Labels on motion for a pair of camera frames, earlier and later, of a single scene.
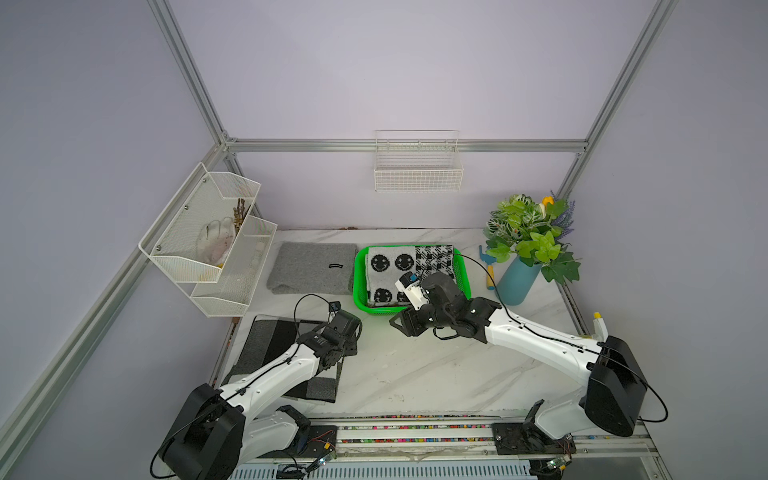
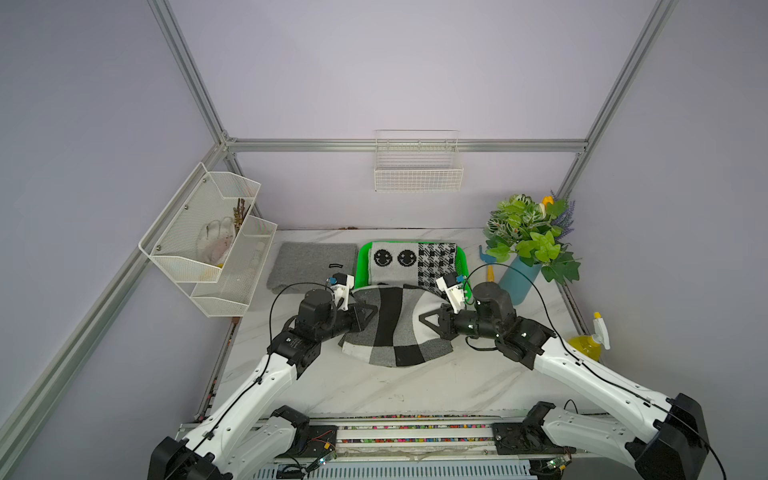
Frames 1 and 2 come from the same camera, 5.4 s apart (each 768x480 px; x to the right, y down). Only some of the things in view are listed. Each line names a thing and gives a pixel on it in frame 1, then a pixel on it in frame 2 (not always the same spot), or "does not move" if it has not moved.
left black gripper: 351,347 → 357,323
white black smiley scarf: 385,265 does not move
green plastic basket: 359,279 does not move
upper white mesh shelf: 193,236 does not move
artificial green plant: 531,230 does not move
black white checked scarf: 269,337 → 394,336
